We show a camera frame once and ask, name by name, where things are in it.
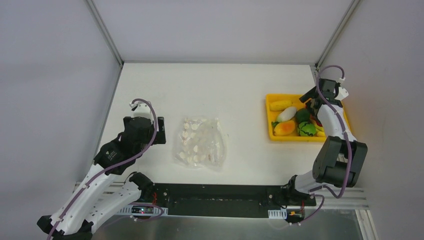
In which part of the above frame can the orange fake food ball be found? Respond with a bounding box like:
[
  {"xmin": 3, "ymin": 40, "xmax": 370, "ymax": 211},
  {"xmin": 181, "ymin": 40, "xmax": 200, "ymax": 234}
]
[{"xmin": 271, "ymin": 120, "xmax": 296, "ymax": 137}]

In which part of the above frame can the dark green fake avocado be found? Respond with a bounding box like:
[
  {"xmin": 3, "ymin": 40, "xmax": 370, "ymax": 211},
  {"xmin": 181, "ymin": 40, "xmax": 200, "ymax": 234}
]
[{"xmin": 294, "ymin": 108, "xmax": 311, "ymax": 124}]

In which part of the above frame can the green fake food ball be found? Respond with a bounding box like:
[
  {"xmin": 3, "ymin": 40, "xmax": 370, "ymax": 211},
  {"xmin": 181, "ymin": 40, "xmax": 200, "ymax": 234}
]
[{"xmin": 297, "ymin": 121, "xmax": 317, "ymax": 137}]

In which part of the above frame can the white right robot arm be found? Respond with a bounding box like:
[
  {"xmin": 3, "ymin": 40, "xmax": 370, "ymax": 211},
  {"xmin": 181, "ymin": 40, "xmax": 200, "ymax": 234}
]
[{"xmin": 281, "ymin": 78, "xmax": 368, "ymax": 205}]

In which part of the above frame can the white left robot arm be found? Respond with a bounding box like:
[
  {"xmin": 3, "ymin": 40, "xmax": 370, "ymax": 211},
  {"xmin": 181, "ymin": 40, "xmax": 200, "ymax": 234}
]
[{"xmin": 37, "ymin": 116, "xmax": 166, "ymax": 240}]

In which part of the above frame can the yellow plastic tray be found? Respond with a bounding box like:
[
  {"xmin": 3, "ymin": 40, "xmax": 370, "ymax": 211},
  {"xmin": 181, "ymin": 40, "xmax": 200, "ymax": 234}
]
[{"xmin": 265, "ymin": 93, "xmax": 354, "ymax": 144}]

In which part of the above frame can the yellow fake corn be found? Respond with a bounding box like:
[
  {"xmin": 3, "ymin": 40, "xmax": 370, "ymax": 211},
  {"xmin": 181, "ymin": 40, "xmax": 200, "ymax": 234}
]
[{"xmin": 269, "ymin": 100, "xmax": 293, "ymax": 112}]

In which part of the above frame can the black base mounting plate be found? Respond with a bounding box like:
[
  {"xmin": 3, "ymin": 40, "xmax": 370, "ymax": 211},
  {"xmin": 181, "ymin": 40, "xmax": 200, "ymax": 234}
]
[{"xmin": 140, "ymin": 183, "xmax": 317, "ymax": 218}]

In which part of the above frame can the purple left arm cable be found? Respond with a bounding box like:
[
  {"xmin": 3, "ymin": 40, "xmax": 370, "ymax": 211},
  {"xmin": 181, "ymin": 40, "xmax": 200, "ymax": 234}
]
[{"xmin": 46, "ymin": 98, "xmax": 165, "ymax": 240}]

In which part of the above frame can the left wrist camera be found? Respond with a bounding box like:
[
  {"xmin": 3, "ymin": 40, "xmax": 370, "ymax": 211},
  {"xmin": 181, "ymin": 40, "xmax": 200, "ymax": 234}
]
[{"xmin": 129, "ymin": 102, "xmax": 152, "ymax": 119}]

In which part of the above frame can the white fake radish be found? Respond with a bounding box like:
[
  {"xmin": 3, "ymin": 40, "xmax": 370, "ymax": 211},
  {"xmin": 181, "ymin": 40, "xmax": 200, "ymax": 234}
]
[{"xmin": 276, "ymin": 106, "xmax": 297, "ymax": 123}]

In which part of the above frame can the yellow fake banana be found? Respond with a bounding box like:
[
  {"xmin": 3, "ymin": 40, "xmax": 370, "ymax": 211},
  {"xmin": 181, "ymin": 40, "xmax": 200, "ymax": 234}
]
[{"xmin": 312, "ymin": 121, "xmax": 326, "ymax": 138}]

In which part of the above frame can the aluminium frame rail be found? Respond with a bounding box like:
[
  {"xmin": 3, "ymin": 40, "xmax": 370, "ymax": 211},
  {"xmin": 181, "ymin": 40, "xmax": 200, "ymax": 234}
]
[{"xmin": 84, "ymin": 0, "xmax": 124, "ymax": 156}]

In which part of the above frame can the clear zip top bag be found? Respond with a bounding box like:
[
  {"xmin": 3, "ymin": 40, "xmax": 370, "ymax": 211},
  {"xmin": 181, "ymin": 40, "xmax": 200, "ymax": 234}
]
[{"xmin": 173, "ymin": 116, "xmax": 227, "ymax": 172}]

